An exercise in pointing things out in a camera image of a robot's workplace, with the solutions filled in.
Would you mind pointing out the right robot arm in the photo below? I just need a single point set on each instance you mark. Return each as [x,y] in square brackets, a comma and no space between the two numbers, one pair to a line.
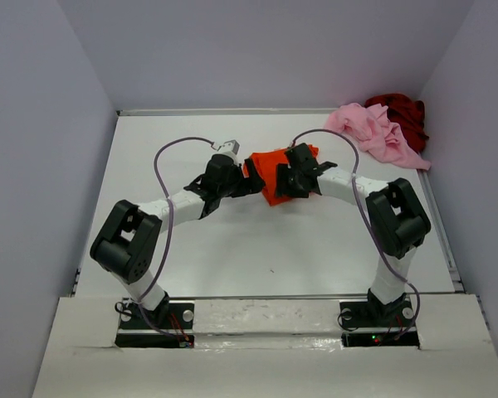
[394,218]

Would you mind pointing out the pink t shirt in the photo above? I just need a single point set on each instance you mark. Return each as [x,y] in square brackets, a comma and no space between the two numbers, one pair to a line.
[376,134]

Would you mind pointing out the dark red t shirt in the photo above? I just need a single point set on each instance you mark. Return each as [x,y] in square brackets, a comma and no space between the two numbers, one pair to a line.
[408,113]

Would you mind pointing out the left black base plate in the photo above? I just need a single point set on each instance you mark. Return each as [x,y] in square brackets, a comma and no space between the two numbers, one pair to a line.
[174,331]

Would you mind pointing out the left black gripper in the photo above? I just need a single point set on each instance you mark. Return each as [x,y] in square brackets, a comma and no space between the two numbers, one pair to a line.
[251,177]

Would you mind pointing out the orange t shirt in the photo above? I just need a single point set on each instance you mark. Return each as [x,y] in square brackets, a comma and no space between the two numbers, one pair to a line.
[266,165]

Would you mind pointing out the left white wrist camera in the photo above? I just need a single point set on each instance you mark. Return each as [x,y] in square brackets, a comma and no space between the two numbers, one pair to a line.
[230,146]

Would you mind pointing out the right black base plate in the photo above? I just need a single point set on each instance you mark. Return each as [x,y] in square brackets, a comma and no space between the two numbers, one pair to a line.
[361,329]

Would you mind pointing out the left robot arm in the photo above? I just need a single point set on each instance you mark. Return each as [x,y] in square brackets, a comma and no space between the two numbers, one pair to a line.
[126,242]

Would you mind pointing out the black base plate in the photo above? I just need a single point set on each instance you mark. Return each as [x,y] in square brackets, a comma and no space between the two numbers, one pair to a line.
[361,329]
[174,331]

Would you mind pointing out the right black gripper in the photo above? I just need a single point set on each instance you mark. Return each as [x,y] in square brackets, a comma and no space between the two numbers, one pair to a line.
[284,181]

